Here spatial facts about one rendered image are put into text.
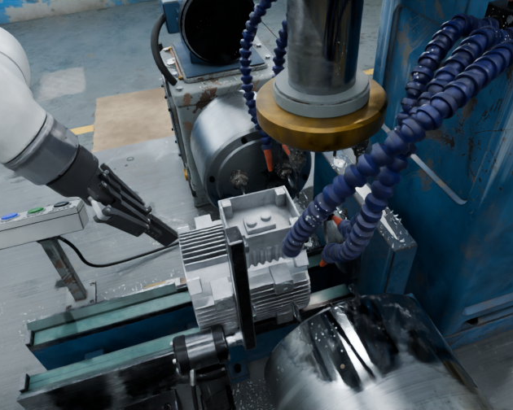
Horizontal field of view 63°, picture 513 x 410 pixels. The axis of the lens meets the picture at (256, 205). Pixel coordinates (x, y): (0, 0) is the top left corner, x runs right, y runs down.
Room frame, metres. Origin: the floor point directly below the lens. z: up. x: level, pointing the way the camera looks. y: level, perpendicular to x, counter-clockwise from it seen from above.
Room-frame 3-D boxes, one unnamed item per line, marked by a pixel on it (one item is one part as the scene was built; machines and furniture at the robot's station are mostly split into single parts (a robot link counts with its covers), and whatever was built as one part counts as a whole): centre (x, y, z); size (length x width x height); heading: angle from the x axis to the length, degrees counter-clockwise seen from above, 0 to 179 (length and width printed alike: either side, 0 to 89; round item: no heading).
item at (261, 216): (0.50, 0.00, 1.11); 0.12 x 0.11 x 0.07; 102
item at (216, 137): (0.86, 0.02, 1.04); 0.37 x 0.25 x 0.25; 13
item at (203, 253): (0.49, 0.04, 1.02); 0.20 x 0.19 x 0.19; 102
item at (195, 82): (1.09, 0.08, 0.99); 0.35 x 0.31 x 0.37; 13
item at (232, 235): (0.35, 0.03, 1.12); 0.04 x 0.03 x 0.26; 103
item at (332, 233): (0.53, -0.15, 1.02); 0.15 x 0.02 x 0.15; 13
